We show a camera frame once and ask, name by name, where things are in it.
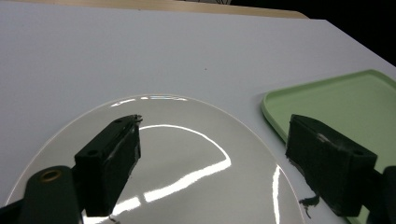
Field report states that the white glossy plate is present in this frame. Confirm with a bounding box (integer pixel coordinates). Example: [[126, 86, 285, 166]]
[[5, 94, 306, 224]]

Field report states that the light green tray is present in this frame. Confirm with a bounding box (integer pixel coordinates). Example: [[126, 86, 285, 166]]
[[261, 69, 396, 224]]

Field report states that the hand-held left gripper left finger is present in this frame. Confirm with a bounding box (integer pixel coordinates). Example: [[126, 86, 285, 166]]
[[74, 114, 143, 217]]

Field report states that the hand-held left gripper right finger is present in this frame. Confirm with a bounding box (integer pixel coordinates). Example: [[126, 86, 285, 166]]
[[285, 113, 378, 217]]

